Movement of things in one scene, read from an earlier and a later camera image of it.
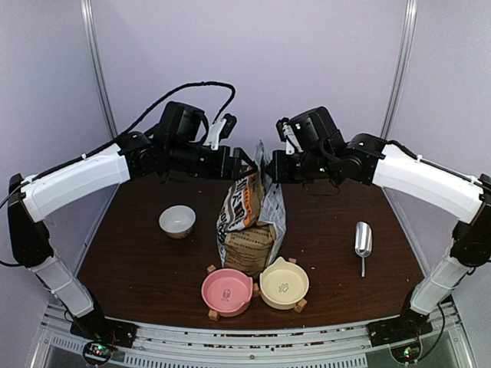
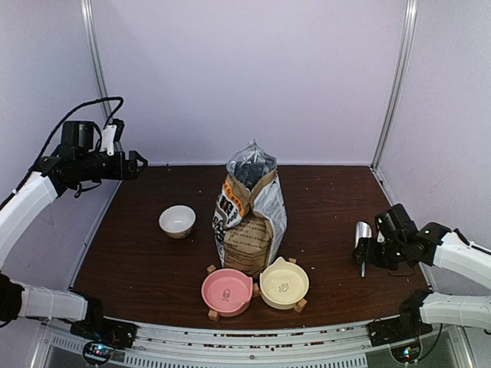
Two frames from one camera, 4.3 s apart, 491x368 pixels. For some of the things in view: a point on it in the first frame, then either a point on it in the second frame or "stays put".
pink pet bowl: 229,291 stays put
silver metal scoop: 363,241 stays put
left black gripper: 221,171 -> 119,172
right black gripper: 276,169 -> 366,253
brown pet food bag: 251,223 stays put
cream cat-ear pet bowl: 283,284 stays put
